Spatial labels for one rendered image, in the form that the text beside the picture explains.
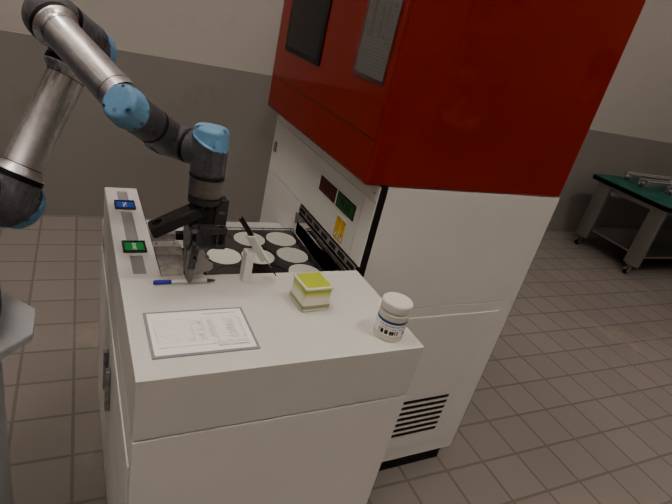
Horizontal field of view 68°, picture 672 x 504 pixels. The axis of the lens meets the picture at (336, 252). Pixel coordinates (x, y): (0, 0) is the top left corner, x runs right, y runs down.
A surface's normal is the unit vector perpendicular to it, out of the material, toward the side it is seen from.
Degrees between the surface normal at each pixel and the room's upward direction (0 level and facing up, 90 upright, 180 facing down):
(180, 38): 90
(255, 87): 90
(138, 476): 90
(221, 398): 90
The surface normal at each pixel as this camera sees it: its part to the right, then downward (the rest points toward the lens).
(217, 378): 0.42, 0.48
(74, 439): 0.22, -0.88
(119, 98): -0.25, -0.18
